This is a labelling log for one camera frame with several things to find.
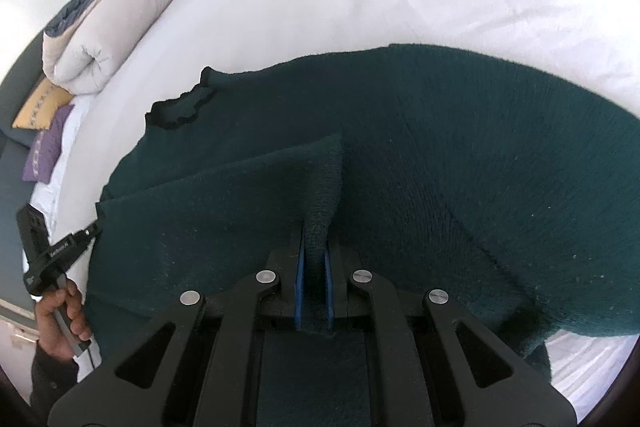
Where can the purple patterned cushion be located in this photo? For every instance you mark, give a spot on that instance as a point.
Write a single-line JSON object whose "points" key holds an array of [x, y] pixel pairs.
{"points": [[46, 149]]}

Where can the white pillow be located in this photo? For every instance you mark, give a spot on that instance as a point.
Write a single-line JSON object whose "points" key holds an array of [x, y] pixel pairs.
{"points": [[46, 197]]}

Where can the rolled white duvet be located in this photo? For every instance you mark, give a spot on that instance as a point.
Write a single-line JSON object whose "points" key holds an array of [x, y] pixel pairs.
{"points": [[85, 58]]}

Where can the dark green upholstered headboard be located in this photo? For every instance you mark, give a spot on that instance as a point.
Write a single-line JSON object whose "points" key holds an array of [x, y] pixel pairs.
{"points": [[22, 78]]}

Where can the yellow patterned cushion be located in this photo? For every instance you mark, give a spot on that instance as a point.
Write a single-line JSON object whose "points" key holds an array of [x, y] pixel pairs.
{"points": [[38, 111]]}

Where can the person left hand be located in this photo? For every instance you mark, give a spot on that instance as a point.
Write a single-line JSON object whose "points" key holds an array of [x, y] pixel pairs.
{"points": [[61, 321]]}

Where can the dark green knit sweater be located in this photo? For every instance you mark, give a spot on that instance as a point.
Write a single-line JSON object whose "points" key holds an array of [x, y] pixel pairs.
{"points": [[514, 190]]}

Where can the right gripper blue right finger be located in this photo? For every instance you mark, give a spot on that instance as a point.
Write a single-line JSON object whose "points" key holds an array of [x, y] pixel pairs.
{"points": [[328, 282]]}

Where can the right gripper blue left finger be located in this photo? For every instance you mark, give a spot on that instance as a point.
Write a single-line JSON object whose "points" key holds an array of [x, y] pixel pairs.
{"points": [[299, 281]]}

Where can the white bed sheet mattress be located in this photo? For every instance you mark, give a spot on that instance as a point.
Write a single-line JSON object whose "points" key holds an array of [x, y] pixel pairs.
{"points": [[591, 43]]}

